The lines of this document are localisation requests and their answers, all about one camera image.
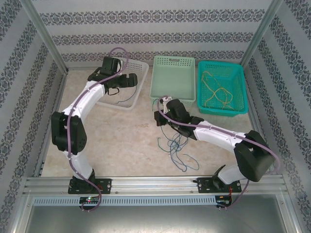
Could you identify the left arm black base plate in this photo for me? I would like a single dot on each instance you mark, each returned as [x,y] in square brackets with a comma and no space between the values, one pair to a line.
[104,185]

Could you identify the aluminium mounting rail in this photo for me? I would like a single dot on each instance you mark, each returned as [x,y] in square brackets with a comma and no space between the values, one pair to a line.
[155,184]

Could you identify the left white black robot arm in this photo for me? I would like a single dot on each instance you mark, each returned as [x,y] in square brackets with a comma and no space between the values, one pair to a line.
[80,102]

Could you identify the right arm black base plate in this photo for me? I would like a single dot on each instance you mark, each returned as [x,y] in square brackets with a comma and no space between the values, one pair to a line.
[206,185]

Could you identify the small circuit board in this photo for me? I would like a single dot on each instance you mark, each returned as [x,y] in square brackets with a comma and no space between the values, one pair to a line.
[90,200]
[223,201]

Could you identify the white perforated plastic basket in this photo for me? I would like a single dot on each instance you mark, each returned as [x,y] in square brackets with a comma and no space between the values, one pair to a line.
[139,66]

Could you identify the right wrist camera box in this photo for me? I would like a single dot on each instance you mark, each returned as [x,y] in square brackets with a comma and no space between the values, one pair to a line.
[167,102]

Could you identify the mint green plastic basket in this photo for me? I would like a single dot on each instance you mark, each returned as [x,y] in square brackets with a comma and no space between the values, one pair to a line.
[172,82]

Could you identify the aluminium side rail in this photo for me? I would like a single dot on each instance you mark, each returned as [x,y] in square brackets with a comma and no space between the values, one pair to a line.
[251,109]
[58,97]

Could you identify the grey metal sheet panel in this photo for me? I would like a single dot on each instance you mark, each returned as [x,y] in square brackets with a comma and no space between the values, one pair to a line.
[155,221]

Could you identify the teal plastic basket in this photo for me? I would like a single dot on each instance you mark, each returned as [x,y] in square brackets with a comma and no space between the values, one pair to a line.
[239,97]

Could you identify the aluminium frame post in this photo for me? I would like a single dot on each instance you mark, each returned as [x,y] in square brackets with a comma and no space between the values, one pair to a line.
[47,36]
[263,31]

